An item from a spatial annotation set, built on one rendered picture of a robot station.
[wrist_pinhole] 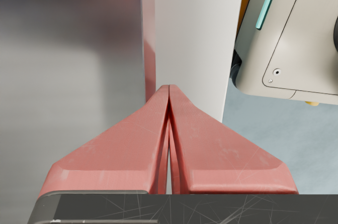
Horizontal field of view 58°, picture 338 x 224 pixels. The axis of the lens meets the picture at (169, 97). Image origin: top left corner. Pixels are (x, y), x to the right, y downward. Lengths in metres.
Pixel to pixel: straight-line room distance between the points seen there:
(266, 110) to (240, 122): 0.13
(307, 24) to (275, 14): 0.10
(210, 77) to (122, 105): 0.05
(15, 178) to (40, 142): 0.03
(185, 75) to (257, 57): 0.75
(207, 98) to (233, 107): 1.17
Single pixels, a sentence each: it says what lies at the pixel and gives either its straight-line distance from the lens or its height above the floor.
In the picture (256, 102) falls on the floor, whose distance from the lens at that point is 1.36.
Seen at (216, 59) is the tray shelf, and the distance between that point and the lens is 0.15.
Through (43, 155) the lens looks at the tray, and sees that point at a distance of 0.19.
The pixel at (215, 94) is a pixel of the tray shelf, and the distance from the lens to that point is 0.16.
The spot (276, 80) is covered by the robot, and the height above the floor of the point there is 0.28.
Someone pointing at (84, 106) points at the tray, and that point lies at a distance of 0.16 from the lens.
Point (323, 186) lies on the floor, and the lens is 1.97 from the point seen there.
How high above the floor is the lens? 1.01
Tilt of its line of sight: 55 degrees down
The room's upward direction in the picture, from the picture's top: 170 degrees clockwise
